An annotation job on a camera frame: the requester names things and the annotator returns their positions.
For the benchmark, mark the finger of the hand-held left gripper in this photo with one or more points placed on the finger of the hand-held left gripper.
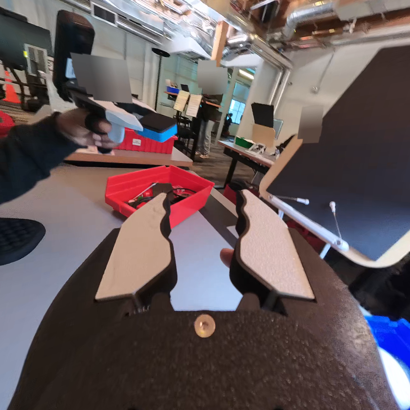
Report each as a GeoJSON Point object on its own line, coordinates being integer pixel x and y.
{"type": "Point", "coordinates": [141, 110]}
{"type": "Point", "coordinates": [125, 118]}

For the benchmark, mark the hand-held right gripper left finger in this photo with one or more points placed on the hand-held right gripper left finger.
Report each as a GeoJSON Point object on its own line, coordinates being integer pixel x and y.
{"type": "Point", "coordinates": [137, 256]}

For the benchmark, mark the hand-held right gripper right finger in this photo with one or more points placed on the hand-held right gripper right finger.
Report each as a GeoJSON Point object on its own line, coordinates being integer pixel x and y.
{"type": "Point", "coordinates": [272, 256]}

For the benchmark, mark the blue black eraser block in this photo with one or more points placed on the blue black eraser block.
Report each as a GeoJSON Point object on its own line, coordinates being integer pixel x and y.
{"type": "Point", "coordinates": [160, 131]}

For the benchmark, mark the red plastic tray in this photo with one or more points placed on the red plastic tray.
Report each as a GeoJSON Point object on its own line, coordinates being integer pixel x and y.
{"type": "Point", "coordinates": [189, 205]}

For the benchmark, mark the blue plastic bin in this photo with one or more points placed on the blue plastic bin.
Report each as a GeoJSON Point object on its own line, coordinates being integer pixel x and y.
{"type": "Point", "coordinates": [390, 336]}

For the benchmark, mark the white bottle black cap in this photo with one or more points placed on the white bottle black cap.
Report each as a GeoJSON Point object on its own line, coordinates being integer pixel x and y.
{"type": "Point", "coordinates": [395, 374]}

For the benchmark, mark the person's left hand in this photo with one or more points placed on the person's left hand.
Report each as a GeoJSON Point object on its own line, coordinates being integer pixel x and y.
{"type": "Point", "coordinates": [72, 123]}

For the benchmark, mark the red ribbed plastic bin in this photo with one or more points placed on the red ribbed plastic bin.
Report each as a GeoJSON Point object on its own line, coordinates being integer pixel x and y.
{"type": "Point", "coordinates": [150, 144]}

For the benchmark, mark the small blue bin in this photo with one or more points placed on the small blue bin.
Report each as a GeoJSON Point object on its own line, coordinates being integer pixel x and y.
{"type": "Point", "coordinates": [172, 90]}

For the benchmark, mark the white flip chart board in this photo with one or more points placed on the white flip chart board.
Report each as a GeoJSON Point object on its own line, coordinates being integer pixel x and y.
{"type": "Point", "coordinates": [193, 105]}
{"type": "Point", "coordinates": [181, 101]}

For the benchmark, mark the white paper sheet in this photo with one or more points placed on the white paper sheet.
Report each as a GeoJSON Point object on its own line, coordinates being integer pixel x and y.
{"type": "Point", "coordinates": [86, 150]}

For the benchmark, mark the large black screen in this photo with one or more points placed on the large black screen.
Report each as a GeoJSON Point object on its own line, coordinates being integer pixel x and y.
{"type": "Point", "coordinates": [22, 41]}

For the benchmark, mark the black standing desk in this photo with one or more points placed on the black standing desk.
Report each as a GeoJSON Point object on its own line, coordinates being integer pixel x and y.
{"type": "Point", "coordinates": [192, 128]}

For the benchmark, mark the black floor lamp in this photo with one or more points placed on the black floor lamp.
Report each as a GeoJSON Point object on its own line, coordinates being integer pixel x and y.
{"type": "Point", "coordinates": [160, 53]}

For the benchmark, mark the black flat square piece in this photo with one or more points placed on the black flat square piece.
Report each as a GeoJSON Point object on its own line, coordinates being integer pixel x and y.
{"type": "Point", "coordinates": [161, 189]}

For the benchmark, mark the red fabric bin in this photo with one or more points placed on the red fabric bin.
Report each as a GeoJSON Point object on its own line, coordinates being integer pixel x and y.
{"type": "Point", "coordinates": [230, 193]}

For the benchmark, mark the orange traffic cone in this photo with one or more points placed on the orange traffic cone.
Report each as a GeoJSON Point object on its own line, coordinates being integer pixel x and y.
{"type": "Point", "coordinates": [11, 91]}

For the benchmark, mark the wooden top desk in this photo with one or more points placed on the wooden top desk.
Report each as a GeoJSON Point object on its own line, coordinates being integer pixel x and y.
{"type": "Point", "coordinates": [243, 157]}

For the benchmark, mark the wooden pillar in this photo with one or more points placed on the wooden pillar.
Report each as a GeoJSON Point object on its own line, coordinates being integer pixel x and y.
{"type": "Point", "coordinates": [221, 41]}

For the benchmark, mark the green plastic box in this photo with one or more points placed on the green plastic box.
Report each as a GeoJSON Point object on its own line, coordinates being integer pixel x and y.
{"type": "Point", "coordinates": [243, 141]}

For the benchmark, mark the black and white stand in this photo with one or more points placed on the black and white stand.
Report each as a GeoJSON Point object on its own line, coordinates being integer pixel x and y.
{"type": "Point", "coordinates": [258, 148]}

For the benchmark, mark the black and beige panel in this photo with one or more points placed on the black and beige panel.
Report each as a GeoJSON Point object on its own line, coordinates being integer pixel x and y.
{"type": "Point", "coordinates": [262, 112]}

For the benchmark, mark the black mesh cushion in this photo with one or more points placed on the black mesh cushion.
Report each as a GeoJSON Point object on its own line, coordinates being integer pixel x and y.
{"type": "Point", "coordinates": [16, 237]}

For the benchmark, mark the black panel on white stand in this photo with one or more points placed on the black panel on white stand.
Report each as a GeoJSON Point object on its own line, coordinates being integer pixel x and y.
{"type": "Point", "coordinates": [352, 160]}

